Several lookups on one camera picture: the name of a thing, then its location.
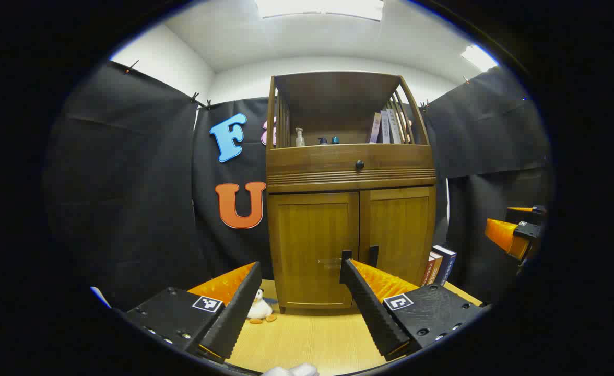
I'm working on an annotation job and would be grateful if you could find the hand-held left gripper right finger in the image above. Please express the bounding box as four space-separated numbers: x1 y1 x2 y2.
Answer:
339 258 485 362

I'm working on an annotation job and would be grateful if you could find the white book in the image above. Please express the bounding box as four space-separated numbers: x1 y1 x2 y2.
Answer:
387 108 403 144

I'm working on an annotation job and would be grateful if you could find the wooden cabinet drawer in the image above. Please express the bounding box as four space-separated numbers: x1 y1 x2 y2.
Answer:
267 144 436 174

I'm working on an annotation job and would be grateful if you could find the dark blue book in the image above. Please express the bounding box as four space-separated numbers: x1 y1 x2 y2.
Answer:
435 245 457 287

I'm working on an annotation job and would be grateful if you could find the red book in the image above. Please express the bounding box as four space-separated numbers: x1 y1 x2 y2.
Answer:
421 255 437 287

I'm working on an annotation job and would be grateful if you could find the penguin plush toy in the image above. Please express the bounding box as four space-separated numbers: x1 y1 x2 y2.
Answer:
247 289 278 324

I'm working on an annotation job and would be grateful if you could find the wooden cabinet door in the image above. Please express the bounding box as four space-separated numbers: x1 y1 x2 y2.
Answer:
360 187 436 286
269 192 360 310

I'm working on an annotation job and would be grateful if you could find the brown book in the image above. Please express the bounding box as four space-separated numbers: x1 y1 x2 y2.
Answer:
428 251 443 286

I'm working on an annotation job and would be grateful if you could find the wooden double-door shoe cabinet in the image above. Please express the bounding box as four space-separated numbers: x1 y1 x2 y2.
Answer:
265 70 438 314

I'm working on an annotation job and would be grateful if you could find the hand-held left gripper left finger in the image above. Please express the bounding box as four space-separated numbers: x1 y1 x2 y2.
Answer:
113 261 263 362

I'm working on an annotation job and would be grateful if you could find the black backdrop cloth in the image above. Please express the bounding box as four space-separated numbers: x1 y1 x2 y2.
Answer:
43 60 556 314

